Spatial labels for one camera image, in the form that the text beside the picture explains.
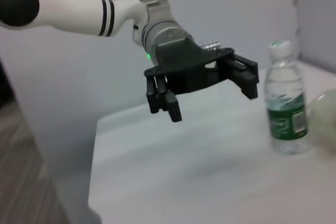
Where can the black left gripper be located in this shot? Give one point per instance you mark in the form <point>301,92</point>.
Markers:
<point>183,61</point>

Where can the clear green-label water bottle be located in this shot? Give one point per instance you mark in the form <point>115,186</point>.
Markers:
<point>286,119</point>

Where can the pale green wavy fruit bowl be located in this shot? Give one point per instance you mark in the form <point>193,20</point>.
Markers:
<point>324,119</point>

